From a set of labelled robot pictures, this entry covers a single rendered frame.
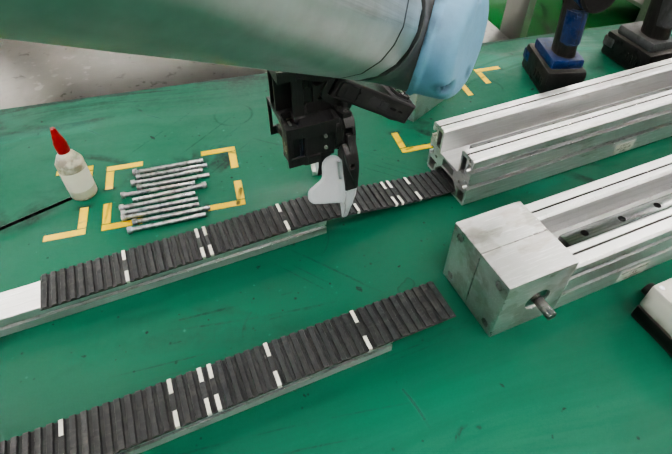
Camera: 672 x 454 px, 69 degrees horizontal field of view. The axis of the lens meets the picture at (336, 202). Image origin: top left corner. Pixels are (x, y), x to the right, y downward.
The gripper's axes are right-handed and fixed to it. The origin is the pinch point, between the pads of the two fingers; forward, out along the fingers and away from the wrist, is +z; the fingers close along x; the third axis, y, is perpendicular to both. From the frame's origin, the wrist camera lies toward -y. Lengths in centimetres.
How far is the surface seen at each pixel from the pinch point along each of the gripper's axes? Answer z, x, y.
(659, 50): 1, -11, -72
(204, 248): 2.5, 1.3, 18.4
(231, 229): 2.3, -0.3, 14.5
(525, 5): 45, -116, -138
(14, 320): 3.5, 2.3, 40.3
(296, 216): 2.3, 0.8, 6.0
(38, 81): 62, -166, 62
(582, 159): 4.1, 5.2, -39.1
